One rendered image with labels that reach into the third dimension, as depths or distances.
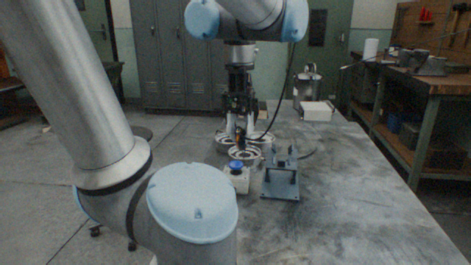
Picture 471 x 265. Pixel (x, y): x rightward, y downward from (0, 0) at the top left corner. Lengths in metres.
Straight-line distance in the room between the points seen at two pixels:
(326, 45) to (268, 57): 0.80
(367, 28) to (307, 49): 0.87
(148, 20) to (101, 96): 3.51
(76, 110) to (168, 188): 0.14
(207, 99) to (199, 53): 0.59
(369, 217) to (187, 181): 0.49
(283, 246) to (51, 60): 0.51
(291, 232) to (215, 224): 0.32
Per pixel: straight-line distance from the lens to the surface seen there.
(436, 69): 2.46
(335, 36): 3.79
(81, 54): 0.37
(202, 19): 0.56
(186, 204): 0.35
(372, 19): 4.25
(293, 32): 0.50
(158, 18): 3.83
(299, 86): 1.85
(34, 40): 0.36
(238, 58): 0.66
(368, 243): 0.69
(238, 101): 0.68
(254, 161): 0.87
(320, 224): 0.70
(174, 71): 3.83
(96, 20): 4.76
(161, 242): 0.39
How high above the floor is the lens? 1.23
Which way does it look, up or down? 22 degrees down
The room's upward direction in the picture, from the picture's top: straight up
